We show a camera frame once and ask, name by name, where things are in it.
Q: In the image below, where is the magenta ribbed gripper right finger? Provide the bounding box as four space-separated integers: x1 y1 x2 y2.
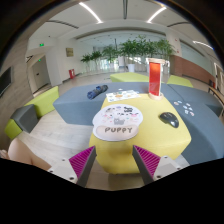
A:
132 145 181 185

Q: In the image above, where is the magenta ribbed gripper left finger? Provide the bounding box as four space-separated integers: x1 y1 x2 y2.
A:
49 146 96 187

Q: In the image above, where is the black computer mouse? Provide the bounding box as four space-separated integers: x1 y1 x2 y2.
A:
159 112 179 128

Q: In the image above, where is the round puppy mouse pad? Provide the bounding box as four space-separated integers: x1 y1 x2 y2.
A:
92 104 143 141

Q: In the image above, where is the yellow-green ottoman table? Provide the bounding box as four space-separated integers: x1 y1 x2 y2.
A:
89 94 191 174

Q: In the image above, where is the grey and green side seat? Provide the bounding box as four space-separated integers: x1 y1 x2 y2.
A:
5 104 38 139

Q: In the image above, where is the lime green bench left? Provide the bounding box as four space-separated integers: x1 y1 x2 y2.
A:
26 86 59 118

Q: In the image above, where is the grey modular sofa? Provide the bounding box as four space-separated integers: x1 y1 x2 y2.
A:
53 82 224 165

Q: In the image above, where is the white sticker sheet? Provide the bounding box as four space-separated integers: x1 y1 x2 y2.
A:
106 90 139 102

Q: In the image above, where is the green bench far centre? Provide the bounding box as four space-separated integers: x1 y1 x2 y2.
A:
110 72 149 82

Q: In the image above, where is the red fire extinguisher box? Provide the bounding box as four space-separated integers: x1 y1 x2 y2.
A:
69 69 75 79

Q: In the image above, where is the potted green plant row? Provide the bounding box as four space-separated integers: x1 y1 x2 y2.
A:
81 35 175 65

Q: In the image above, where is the black wall screen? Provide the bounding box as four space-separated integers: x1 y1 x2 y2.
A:
0 67 12 97

